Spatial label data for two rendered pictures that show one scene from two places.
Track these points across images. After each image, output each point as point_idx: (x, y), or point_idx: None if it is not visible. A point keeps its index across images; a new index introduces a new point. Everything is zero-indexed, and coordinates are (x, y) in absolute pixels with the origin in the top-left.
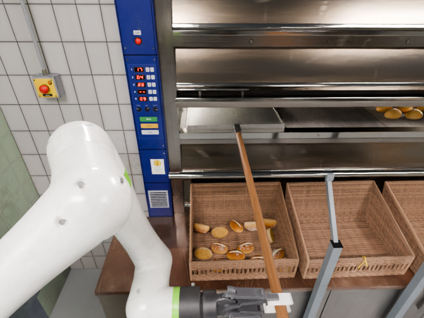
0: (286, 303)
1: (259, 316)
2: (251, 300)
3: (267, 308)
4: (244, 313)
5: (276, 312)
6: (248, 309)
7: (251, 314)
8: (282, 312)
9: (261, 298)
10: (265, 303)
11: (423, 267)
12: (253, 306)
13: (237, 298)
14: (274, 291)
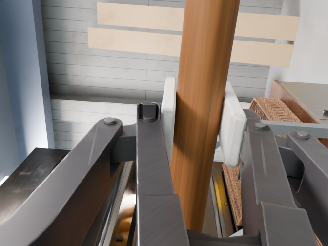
0: (166, 83)
1: (296, 137)
2: (136, 163)
3: (229, 125)
4: (284, 188)
5: (201, 83)
6: (249, 178)
7: (308, 170)
8: (179, 60)
9: (112, 126)
10: (148, 113)
11: (286, 131)
12: (244, 176)
13: (53, 218)
14: (174, 150)
